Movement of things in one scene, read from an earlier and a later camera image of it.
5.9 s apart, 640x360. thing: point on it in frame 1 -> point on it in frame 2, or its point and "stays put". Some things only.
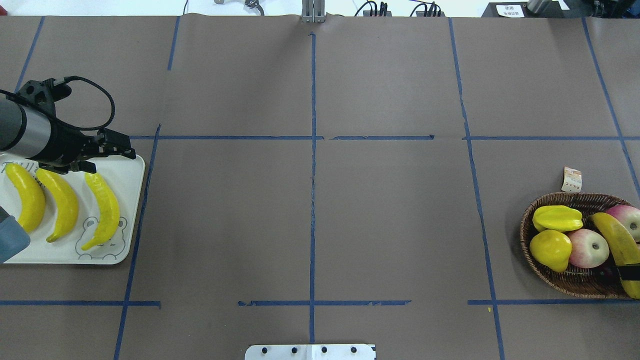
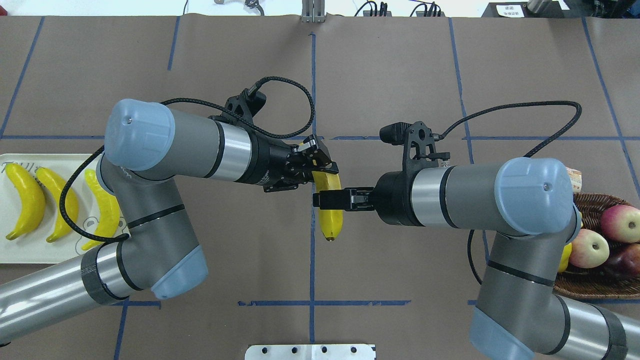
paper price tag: (572, 180) stays put
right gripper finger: (631, 272) -> (391, 198)
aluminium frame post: (313, 11) stays put
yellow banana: (65, 202) stays put
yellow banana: (107, 207) stays put
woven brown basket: (600, 282) stays put
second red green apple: (589, 249) stays put
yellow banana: (625, 250) -> (331, 219)
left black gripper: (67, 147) -> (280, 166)
